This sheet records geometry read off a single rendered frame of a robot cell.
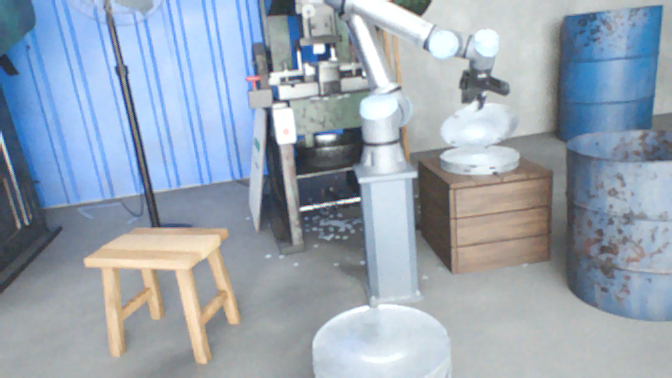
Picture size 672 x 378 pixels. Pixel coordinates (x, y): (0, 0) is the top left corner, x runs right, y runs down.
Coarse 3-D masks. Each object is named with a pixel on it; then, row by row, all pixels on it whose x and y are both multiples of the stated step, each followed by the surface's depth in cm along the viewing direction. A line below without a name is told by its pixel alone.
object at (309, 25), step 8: (304, 0) 208; (312, 0) 208; (320, 0) 209; (304, 8) 207; (312, 8) 208; (320, 8) 210; (328, 8) 211; (304, 16) 208; (312, 16) 208; (320, 16) 208; (328, 16) 209; (304, 24) 210; (312, 24) 207; (320, 24) 209; (328, 24) 208; (304, 32) 211; (312, 32) 209; (320, 32) 210; (328, 32) 211
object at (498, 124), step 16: (464, 112) 176; (480, 112) 177; (496, 112) 177; (512, 112) 177; (448, 128) 186; (464, 128) 187; (480, 128) 187; (496, 128) 186; (512, 128) 186; (464, 144) 196; (480, 144) 196
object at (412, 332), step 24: (360, 312) 116; (384, 312) 115; (408, 312) 114; (336, 336) 107; (360, 336) 105; (384, 336) 105; (408, 336) 104; (432, 336) 104; (336, 360) 99; (360, 360) 98; (384, 360) 97; (408, 360) 97; (432, 360) 96
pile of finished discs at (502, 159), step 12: (444, 156) 192; (456, 156) 190; (468, 156) 186; (480, 156) 184; (492, 156) 183; (504, 156) 183; (516, 156) 179; (444, 168) 187; (456, 168) 180; (468, 168) 178; (480, 168) 175; (492, 168) 178; (504, 168) 176
